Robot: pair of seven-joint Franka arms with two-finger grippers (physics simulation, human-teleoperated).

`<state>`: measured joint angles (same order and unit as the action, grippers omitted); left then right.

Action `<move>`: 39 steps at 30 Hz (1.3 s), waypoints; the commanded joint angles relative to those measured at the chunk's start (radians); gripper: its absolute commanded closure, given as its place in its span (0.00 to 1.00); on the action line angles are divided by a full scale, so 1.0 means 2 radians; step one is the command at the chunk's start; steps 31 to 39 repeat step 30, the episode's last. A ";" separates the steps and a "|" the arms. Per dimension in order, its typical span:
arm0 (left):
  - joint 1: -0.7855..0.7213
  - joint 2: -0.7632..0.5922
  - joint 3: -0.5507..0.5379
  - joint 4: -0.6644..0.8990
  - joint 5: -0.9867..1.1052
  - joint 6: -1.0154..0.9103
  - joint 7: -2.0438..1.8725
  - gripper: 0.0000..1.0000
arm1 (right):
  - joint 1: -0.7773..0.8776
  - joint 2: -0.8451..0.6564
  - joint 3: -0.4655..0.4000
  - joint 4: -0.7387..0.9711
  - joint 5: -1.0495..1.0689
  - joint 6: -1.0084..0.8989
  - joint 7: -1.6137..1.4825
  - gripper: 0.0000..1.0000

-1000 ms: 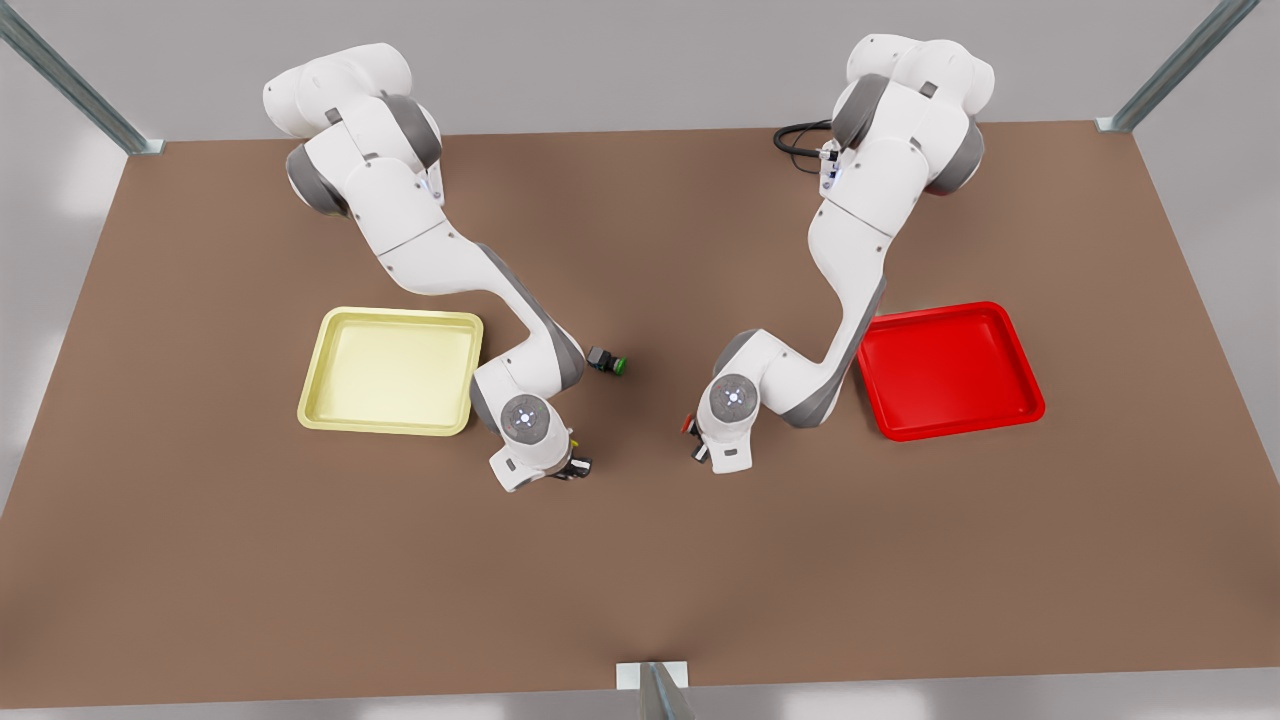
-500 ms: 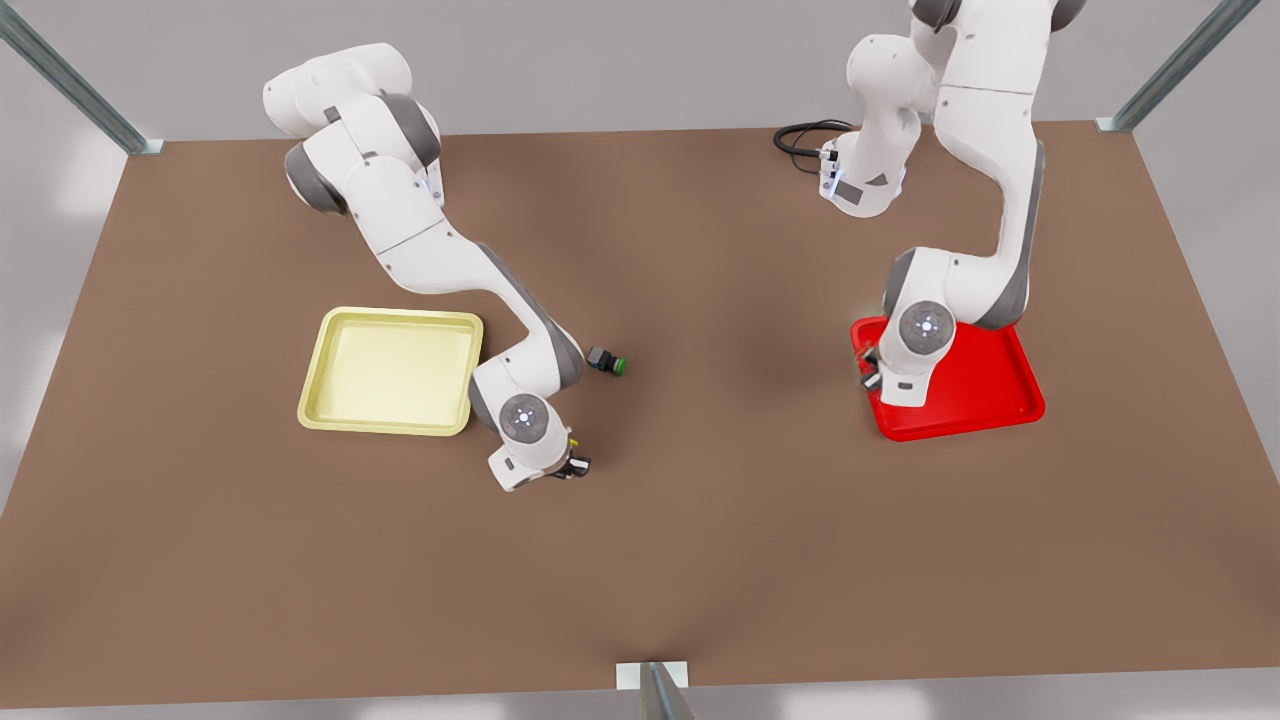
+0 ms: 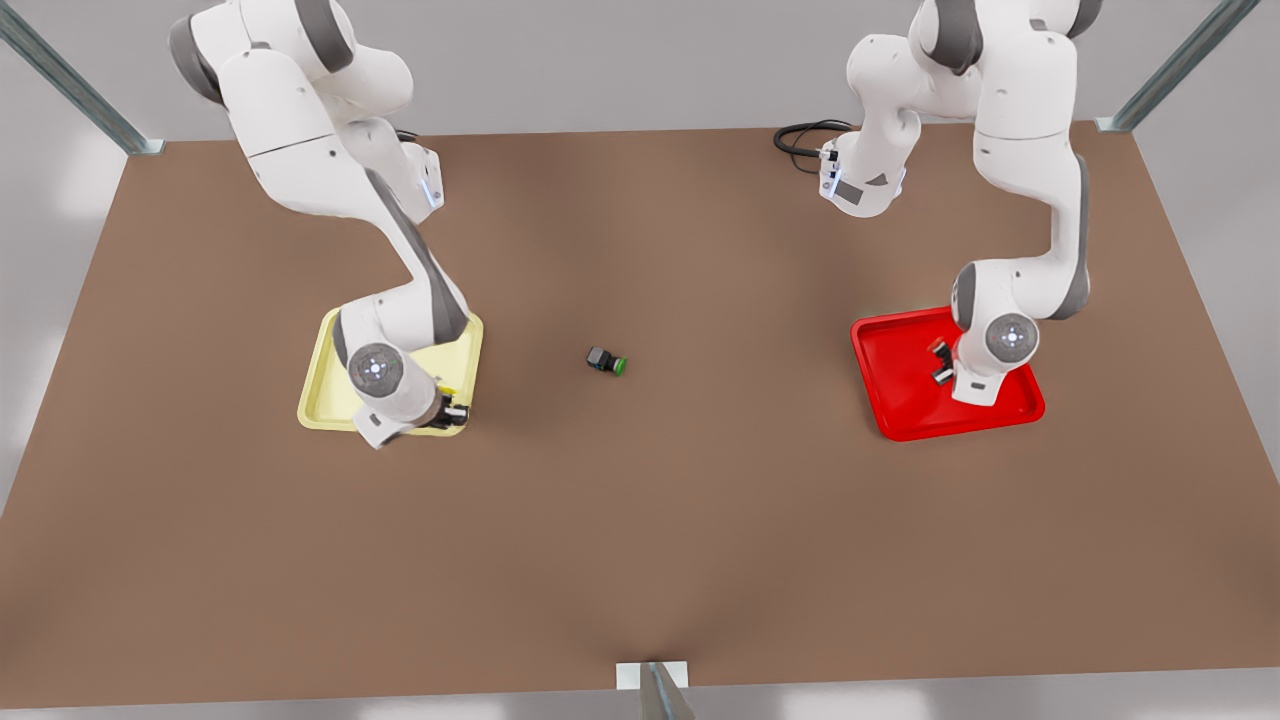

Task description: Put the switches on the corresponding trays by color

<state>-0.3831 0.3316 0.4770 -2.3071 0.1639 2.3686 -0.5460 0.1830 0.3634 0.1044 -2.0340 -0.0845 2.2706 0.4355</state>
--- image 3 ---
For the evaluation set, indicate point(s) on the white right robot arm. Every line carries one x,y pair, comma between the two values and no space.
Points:
300,120

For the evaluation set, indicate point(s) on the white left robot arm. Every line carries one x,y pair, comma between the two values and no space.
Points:
1030,130

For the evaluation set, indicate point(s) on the red tray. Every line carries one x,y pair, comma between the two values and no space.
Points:
895,385

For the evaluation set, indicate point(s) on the yellow tray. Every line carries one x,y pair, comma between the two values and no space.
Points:
320,395

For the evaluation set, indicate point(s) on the green button switch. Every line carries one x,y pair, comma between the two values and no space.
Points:
605,361

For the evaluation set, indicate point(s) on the silver frame post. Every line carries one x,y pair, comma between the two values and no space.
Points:
75,85
1175,70
655,690

